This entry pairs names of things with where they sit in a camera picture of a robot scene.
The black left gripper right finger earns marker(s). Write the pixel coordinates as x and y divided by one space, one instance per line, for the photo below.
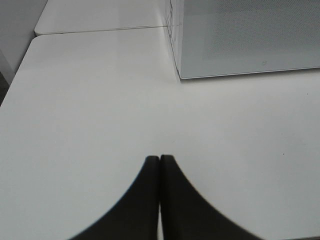
186 215

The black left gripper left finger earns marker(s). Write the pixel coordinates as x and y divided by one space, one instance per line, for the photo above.
135 216

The white microwave door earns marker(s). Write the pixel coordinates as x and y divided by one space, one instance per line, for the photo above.
230 37

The white microwave oven body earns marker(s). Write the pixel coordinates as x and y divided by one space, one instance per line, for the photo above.
174 15

